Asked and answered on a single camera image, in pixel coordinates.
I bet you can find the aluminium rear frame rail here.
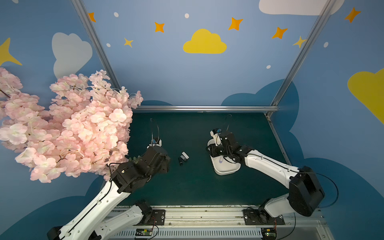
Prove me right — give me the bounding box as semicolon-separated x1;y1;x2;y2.
134;106;279;113

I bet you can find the black left camera cable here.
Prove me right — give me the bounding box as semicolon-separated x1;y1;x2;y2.
149;117;160;145

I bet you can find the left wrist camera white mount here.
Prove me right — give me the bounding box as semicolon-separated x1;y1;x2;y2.
148;138;162;148

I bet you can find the white plastic storage box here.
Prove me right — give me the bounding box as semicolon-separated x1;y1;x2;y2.
206;139;241;176

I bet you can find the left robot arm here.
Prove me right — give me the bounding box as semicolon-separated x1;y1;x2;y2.
47;145;171;240

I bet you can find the green circuit board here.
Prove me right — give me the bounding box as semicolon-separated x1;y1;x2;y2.
135;229;154;238
261;228;277;240

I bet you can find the left green circuit board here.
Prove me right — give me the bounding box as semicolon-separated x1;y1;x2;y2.
135;229;154;238

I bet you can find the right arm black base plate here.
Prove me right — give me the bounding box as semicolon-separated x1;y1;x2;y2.
243;207;285;226

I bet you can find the pink artificial blossom tree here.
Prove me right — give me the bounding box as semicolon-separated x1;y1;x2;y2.
1;68;143;183

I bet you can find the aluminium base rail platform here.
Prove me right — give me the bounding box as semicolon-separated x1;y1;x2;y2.
106;205;334;240

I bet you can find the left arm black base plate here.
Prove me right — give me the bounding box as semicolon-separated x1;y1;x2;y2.
137;209;166;226

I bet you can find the right green circuit board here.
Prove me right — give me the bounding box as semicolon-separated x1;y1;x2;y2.
261;228;277;240

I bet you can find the aluminium right frame post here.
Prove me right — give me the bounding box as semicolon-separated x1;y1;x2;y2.
271;0;337;108

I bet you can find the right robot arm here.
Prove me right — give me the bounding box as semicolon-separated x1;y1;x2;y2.
207;129;325;223

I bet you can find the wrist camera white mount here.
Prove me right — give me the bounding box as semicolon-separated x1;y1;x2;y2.
210;128;222;146
148;138;162;148

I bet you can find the aluminium left frame post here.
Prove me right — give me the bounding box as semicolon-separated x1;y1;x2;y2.
71;0;121;89

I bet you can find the white rectangular usb drive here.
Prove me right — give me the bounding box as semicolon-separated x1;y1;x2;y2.
182;152;190;159

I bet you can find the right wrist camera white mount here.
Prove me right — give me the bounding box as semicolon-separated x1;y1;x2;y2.
210;128;222;146

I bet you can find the aluminium frame post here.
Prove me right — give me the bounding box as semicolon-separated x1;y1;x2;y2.
71;0;121;89
271;0;337;108

